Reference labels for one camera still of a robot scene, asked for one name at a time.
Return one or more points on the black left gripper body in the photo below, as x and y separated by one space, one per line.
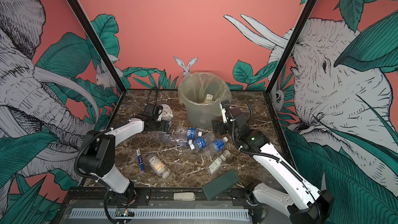
159 125

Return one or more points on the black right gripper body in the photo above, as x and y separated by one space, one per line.
224 128

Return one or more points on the Pocari bottle with cap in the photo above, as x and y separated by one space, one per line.
215 147

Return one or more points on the yellow white label bottle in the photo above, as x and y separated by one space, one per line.
208 99

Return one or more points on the green label small bottle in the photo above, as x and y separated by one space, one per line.
217 163

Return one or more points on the orange label vitamin bottle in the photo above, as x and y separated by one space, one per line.
158 166

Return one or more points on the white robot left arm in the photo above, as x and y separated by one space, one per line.
96 157

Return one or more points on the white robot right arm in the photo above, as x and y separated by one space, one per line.
302 202

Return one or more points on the Pocari bottle near bin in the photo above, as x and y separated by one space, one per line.
190 133

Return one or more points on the green mesh trash bin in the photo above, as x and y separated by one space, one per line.
201 94

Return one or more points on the clear bottle white cap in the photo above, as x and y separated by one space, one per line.
202 141

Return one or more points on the Pocari bottle lying base up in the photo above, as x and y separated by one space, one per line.
177 139

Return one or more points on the blue marker pen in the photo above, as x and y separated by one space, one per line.
140 159

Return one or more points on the dark green sponge block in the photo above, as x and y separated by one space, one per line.
220 184

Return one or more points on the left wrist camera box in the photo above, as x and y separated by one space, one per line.
152 111

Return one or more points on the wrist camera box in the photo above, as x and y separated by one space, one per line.
239 119
152 111

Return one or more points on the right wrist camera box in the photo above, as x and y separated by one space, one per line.
239 119

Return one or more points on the white remote on rail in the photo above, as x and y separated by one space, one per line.
184 196

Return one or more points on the white slotted cable duct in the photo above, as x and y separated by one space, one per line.
159 213

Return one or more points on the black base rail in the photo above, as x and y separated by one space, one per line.
239 196

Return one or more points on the black enclosure frame post left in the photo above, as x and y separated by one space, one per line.
94 38

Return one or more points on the black enclosure frame post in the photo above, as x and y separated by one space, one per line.
307 9
94 38

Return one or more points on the black enclosure frame post right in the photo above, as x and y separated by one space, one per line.
307 9

